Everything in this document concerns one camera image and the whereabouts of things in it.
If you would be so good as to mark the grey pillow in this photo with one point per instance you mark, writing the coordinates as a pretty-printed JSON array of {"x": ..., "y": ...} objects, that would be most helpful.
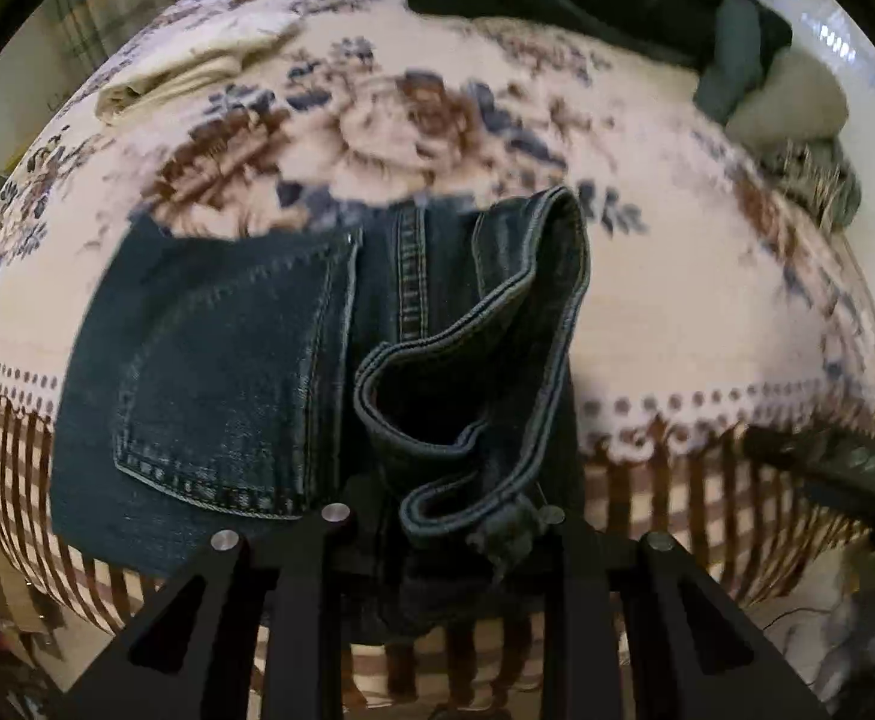
[{"x": 797, "y": 101}]

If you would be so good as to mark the folded cream white cloth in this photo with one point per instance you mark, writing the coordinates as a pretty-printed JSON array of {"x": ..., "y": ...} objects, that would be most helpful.
[{"x": 182, "y": 75}]

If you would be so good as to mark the teal curtain with beige band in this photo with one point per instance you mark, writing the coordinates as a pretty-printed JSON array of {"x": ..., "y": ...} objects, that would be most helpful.
[{"x": 107, "y": 7}]

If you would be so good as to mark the teal grey cloth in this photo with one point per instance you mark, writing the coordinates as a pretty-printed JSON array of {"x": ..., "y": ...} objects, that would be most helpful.
[{"x": 733, "y": 60}]

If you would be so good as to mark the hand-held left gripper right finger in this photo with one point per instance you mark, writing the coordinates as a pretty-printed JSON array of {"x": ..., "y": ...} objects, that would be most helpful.
[{"x": 594, "y": 600}]

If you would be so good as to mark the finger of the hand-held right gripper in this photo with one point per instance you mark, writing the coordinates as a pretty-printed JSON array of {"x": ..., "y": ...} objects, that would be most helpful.
[{"x": 842, "y": 469}]

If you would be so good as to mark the blue denim pants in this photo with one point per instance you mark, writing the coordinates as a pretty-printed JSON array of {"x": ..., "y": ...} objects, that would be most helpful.
[{"x": 242, "y": 390}]

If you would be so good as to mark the white headboard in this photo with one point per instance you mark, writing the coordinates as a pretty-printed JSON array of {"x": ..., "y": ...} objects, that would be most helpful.
[{"x": 857, "y": 52}]

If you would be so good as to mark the bed with floral sheet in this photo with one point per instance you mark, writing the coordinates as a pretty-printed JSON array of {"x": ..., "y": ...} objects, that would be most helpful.
[{"x": 692, "y": 300}]

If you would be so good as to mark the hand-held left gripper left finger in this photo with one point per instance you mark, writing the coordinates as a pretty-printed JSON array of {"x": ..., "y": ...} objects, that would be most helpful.
[{"x": 310, "y": 592}]

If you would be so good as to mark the grey fringed scarf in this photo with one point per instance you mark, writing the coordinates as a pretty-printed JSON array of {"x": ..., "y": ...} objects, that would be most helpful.
[{"x": 819, "y": 180}]

